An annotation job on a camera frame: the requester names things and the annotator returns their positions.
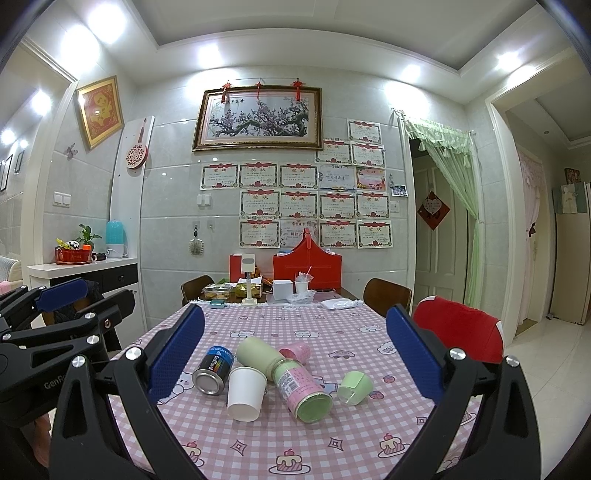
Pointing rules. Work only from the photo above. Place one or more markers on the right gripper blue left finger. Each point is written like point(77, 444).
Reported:
point(145, 375)

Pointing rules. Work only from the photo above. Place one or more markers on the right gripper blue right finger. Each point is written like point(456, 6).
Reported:
point(447, 381)

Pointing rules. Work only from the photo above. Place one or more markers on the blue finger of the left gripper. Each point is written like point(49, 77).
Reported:
point(21, 306)
point(97, 319)

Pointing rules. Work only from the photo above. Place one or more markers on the pink green glass cup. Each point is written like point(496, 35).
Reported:
point(305, 399)

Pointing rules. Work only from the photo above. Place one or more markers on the green plastic cup lid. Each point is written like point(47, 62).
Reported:
point(354, 388)

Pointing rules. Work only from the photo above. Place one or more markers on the white paper cup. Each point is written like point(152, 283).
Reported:
point(246, 388)

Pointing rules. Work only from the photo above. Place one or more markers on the pale green foam cup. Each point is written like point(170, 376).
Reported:
point(255, 353)

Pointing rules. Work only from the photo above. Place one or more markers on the small pink plastic cup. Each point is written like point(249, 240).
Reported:
point(298, 351)

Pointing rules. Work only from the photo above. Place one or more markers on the clear plastic drink cup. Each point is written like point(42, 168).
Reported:
point(302, 281)

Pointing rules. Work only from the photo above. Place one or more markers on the red fruit basket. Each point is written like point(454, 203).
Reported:
point(64, 256)

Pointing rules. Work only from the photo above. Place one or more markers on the red covered chair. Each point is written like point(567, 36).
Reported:
point(479, 334)

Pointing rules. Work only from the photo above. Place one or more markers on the small green potted plant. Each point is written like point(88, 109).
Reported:
point(86, 237)

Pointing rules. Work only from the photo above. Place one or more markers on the light blue humidifier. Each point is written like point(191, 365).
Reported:
point(115, 239)

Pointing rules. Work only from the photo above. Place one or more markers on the blue black metal can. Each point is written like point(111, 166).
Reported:
point(213, 370)

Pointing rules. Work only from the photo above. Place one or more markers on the brown wooden chair left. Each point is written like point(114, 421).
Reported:
point(191, 290)

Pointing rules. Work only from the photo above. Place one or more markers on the brown wooden chair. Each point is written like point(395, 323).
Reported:
point(191, 290)
point(382, 295)

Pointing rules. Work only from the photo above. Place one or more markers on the pink checkered tablecloth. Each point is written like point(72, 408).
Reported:
point(364, 441)

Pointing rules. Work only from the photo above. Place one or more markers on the teal small tin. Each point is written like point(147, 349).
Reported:
point(217, 303)

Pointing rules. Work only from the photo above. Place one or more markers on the snack box on table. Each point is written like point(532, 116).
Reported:
point(217, 291)

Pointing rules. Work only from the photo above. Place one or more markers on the brown wooden chair right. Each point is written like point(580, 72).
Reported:
point(382, 295)

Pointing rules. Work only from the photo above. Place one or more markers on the small red box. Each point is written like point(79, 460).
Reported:
point(235, 267)

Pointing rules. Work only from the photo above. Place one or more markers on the white crumpled plastic bag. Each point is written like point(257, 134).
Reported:
point(341, 304)

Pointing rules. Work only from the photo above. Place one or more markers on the white desk lamp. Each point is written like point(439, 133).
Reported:
point(248, 267)

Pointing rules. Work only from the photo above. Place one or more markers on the white refrigerator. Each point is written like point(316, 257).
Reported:
point(571, 289)

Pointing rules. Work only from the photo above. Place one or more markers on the red diamond door decoration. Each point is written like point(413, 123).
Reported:
point(433, 210)

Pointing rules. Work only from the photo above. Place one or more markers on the white square box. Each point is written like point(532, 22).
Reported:
point(282, 289)

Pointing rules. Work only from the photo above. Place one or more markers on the gold framed red picture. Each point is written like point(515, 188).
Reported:
point(99, 111)

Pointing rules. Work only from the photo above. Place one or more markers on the green door curtain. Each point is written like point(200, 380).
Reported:
point(452, 151)

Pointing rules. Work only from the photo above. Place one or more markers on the large framed blossom painting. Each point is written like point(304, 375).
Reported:
point(260, 116)

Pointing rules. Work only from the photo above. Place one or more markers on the round red wall ornament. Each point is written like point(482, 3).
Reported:
point(137, 154)

